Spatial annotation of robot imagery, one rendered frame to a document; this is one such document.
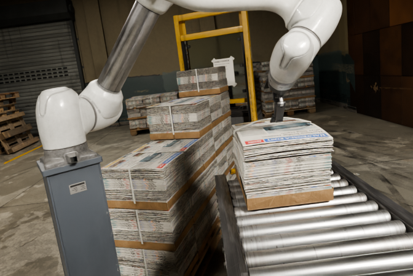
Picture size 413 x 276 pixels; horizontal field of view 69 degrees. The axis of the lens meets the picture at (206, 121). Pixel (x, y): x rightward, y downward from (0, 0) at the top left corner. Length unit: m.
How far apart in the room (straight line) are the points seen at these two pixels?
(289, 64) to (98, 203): 0.87
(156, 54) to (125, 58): 7.37
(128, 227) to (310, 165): 1.09
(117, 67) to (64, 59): 8.00
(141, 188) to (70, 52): 7.76
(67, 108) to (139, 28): 0.39
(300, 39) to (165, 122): 1.43
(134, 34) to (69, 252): 0.84
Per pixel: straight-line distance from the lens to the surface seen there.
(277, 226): 0.97
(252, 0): 0.96
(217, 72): 2.54
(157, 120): 2.11
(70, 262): 1.33
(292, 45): 0.81
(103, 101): 1.30
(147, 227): 1.70
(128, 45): 1.23
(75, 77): 9.13
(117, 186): 1.70
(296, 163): 1.02
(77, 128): 1.22
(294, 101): 7.19
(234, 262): 0.83
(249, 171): 0.99
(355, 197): 1.16
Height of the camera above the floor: 1.27
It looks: 10 degrees down
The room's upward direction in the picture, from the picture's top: 7 degrees counter-clockwise
